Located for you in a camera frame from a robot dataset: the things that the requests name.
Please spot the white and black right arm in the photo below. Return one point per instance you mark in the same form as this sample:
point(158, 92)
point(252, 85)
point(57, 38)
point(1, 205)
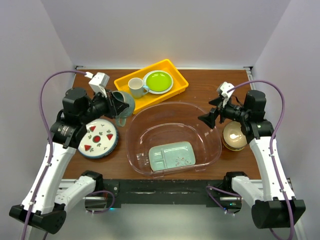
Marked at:
point(275, 206)

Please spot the yellow patterned bowl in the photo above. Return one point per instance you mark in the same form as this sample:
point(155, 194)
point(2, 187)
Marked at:
point(234, 149)

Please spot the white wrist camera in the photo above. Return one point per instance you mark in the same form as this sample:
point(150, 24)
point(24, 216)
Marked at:
point(98, 82)
point(225, 90)

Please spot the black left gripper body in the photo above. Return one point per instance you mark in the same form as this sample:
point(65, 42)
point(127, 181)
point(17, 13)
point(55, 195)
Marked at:
point(102, 105)

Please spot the watermelon plate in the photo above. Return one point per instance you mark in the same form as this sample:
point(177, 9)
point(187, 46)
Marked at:
point(100, 137)

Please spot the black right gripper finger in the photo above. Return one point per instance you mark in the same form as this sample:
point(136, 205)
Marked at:
point(217, 102)
point(209, 118)

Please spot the white mug blue handle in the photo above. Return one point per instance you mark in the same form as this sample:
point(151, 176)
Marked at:
point(137, 87)

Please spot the green plate white rim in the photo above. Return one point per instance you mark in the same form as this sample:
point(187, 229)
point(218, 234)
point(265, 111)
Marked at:
point(158, 81)

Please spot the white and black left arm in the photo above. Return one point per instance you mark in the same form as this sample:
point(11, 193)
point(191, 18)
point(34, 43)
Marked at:
point(43, 208)

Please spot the clear plastic bin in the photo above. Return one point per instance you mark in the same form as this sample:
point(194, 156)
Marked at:
point(167, 123)

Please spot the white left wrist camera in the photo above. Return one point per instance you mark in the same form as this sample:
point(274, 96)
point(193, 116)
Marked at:
point(98, 82)

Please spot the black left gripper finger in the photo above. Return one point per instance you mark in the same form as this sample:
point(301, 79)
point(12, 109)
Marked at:
point(119, 107)
point(111, 97)

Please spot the mint divided rectangular plate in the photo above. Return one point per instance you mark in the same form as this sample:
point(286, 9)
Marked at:
point(171, 156)

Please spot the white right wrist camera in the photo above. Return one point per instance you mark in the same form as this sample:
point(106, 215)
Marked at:
point(225, 90)

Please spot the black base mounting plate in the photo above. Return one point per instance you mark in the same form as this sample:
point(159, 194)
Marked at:
point(167, 192)

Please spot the teal glazed ceramic mug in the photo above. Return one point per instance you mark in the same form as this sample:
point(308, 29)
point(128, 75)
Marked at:
point(128, 99)

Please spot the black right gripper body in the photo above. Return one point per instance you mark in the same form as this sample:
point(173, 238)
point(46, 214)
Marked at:
point(232, 112)

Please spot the beige bowl with black rim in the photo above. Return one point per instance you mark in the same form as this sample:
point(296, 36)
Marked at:
point(233, 136)

